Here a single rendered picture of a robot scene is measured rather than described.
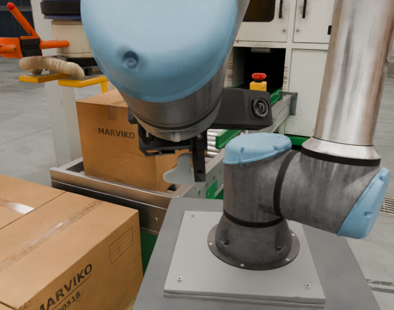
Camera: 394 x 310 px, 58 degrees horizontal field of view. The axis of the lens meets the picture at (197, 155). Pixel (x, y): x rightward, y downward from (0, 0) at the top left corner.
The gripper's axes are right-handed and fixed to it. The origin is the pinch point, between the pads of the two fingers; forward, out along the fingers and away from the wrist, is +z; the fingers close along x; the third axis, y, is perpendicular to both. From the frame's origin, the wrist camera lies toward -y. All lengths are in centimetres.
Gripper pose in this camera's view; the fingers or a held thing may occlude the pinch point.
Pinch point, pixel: (199, 141)
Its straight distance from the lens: 55.4
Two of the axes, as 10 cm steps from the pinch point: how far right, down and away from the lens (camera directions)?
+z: 0.2, 1.8, 9.8
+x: 0.6, 9.8, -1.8
